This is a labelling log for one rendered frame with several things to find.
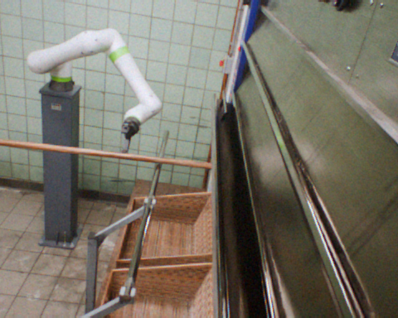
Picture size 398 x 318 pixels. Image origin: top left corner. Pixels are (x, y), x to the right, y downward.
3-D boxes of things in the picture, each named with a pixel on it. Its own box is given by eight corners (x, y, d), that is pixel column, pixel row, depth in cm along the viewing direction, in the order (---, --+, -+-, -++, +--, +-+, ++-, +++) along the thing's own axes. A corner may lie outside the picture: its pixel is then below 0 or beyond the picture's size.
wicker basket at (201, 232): (206, 227, 246) (215, 190, 233) (209, 296, 196) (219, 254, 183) (130, 217, 243) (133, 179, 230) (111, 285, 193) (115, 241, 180)
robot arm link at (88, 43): (18, 55, 221) (84, 27, 193) (41, 52, 234) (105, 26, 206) (27, 78, 224) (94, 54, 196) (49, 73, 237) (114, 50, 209)
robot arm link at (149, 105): (118, 65, 224) (109, 65, 214) (133, 53, 221) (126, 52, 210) (152, 118, 227) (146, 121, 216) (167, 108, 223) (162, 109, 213)
